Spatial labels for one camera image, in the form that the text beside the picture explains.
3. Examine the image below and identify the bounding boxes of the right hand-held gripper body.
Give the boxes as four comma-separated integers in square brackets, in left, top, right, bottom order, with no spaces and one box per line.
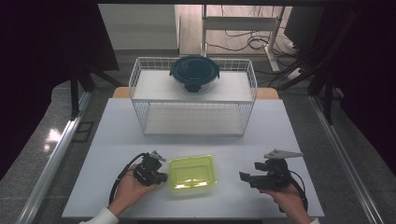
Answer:
[254,148,304,190]

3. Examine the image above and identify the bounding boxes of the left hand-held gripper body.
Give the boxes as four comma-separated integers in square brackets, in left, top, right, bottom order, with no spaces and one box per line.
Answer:
[134,150,167,187]

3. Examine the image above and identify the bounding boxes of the yellow-green rectangular container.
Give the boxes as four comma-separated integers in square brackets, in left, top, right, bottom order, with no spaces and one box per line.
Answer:
[167,154,218,198]

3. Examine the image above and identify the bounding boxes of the white wire rack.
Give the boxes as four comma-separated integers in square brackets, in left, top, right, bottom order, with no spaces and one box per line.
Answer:
[128,56,259,137]

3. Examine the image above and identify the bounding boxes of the round container with dark lid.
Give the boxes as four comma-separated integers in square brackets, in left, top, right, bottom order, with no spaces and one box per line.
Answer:
[168,54,220,95]

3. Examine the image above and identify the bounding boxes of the person's right hand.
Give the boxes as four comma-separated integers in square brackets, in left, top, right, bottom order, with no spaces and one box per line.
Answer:
[261,182,310,224]

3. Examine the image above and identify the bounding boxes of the person's left hand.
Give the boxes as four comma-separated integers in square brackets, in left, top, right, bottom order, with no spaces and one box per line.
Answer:
[106,164,158,217]

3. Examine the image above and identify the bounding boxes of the person's left white sleeve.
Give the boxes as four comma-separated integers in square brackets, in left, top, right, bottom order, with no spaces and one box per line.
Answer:
[78,207,120,224]

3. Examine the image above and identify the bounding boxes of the wooden board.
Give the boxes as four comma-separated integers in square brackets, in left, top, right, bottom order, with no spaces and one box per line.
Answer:
[111,86,280,101]

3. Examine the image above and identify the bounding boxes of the black stand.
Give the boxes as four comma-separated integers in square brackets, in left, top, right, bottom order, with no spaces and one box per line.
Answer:
[69,60,123,121]
[278,8,363,125]

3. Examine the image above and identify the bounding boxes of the white power strip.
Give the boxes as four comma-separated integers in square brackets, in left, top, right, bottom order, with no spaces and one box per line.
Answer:
[287,66,304,81]

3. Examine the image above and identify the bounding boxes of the white cabinet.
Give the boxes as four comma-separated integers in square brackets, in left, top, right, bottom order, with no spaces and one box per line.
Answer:
[97,3,181,51]

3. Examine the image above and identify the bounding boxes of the left hand-held gripper black cable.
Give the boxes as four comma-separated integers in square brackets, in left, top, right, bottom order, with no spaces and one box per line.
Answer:
[108,151,148,205]

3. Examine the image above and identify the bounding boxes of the hand-held gripper black cable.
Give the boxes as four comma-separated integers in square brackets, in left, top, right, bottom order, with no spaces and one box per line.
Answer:
[108,151,148,205]
[289,169,309,213]

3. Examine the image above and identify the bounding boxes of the right hand-held gripper black cable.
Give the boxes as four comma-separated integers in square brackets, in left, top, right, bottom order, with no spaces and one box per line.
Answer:
[289,169,309,213]

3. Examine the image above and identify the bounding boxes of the aluminium rail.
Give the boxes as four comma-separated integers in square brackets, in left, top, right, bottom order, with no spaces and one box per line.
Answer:
[15,91,92,224]
[309,94,387,224]

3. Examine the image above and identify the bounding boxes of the black floor cables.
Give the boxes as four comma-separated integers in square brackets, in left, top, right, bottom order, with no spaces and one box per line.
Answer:
[205,5,302,59]

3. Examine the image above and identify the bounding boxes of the white metal desk frame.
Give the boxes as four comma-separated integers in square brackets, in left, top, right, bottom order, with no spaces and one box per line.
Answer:
[200,4,286,73]

